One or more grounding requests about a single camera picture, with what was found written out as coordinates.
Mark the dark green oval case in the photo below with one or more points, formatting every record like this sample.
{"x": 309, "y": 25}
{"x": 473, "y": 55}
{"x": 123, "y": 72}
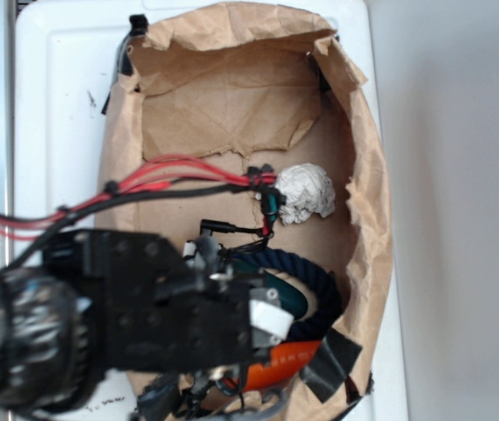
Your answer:
{"x": 291, "y": 298}

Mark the orange toy carrot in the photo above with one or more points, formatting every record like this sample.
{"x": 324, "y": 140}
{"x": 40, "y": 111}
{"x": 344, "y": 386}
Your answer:
{"x": 286, "y": 360}

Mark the brown paper bag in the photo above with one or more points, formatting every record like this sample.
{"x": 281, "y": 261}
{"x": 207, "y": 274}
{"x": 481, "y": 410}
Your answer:
{"x": 244, "y": 84}

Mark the crumpled white paper ball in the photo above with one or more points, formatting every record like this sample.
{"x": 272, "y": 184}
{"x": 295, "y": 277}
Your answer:
{"x": 308, "y": 190}

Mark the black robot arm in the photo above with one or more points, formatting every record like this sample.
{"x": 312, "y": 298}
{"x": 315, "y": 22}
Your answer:
{"x": 45, "y": 352}

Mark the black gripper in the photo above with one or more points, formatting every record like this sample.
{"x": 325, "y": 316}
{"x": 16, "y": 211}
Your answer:
{"x": 154, "y": 311}

